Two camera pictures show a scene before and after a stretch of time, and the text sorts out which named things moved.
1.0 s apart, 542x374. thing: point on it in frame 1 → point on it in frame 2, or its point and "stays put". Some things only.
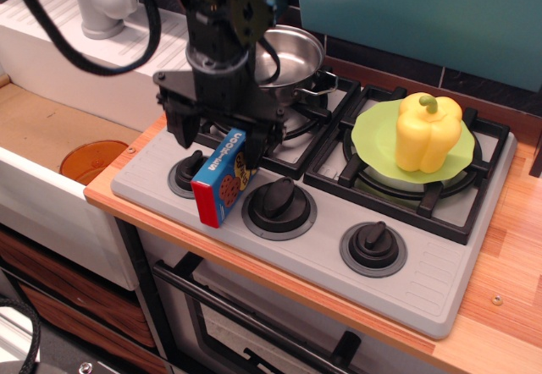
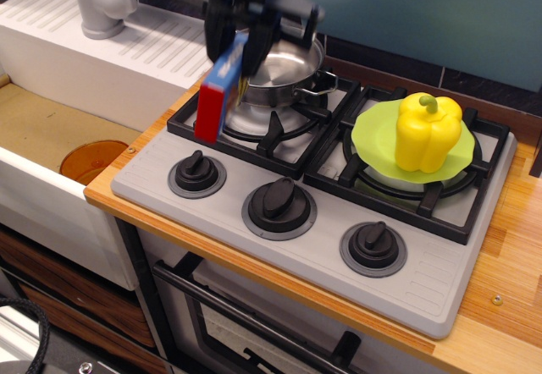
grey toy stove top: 426,277 stays put
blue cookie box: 221,182 → 220,88
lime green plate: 373,136 stays put
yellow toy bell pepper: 426,130 stays put
